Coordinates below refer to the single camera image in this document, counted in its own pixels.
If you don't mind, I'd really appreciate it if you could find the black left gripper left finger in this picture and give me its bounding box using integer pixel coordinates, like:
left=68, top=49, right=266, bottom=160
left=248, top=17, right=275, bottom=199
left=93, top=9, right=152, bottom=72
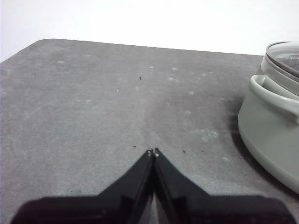
left=10, top=148, right=155, bottom=224

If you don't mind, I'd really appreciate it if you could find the glass lid with green knob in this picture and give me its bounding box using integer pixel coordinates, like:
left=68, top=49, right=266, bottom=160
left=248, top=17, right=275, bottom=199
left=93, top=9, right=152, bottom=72
left=265, top=41, right=299, bottom=83

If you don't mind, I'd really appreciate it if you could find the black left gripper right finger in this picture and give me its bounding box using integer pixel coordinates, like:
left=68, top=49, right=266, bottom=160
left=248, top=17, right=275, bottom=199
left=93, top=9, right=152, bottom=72
left=153, top=147, right=295, bottom=224

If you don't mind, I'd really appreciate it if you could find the pale green electric steamer pot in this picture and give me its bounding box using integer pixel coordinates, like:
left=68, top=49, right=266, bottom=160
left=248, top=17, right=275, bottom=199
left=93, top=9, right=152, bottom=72
left=237, top=55, right=299, bottom=195

